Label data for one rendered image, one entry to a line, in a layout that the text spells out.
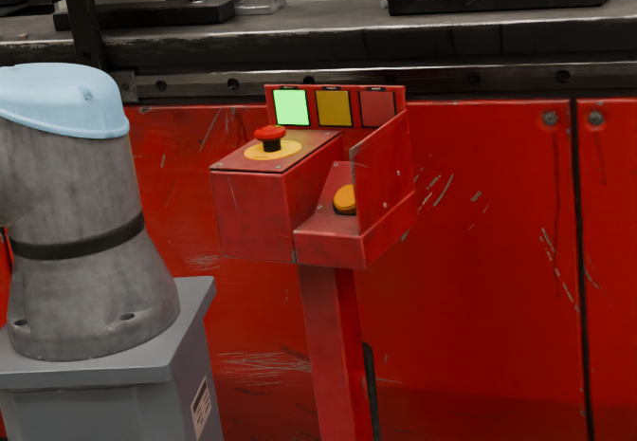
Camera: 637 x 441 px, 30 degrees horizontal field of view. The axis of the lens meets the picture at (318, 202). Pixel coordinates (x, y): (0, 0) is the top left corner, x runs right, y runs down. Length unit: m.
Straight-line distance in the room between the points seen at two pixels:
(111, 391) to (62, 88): 0.25
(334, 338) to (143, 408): 0.54
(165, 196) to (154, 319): 0.86
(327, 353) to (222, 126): 0.43
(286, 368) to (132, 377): 0.94
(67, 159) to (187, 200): 0.90
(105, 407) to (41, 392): 0.06
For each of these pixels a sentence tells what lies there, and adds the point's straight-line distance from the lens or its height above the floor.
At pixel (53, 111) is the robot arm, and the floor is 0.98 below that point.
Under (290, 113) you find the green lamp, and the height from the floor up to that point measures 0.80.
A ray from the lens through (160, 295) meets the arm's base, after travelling 1.04.
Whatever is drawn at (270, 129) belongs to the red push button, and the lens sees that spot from 1.46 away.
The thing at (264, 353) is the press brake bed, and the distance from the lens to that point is 1.92.
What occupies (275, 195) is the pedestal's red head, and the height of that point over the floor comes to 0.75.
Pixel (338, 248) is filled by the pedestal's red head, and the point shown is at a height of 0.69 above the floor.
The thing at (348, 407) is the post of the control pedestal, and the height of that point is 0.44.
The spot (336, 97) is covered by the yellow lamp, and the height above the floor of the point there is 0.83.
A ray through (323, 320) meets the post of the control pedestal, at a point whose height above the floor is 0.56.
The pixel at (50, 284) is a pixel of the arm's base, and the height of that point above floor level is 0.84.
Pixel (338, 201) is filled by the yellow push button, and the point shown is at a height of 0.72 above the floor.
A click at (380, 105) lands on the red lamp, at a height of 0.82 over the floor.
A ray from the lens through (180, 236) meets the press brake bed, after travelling 1.89.
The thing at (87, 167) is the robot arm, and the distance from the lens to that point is 0.98.
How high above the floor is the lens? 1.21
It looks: 20 degrees down
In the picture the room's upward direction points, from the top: 7 degrees counter-clockwise
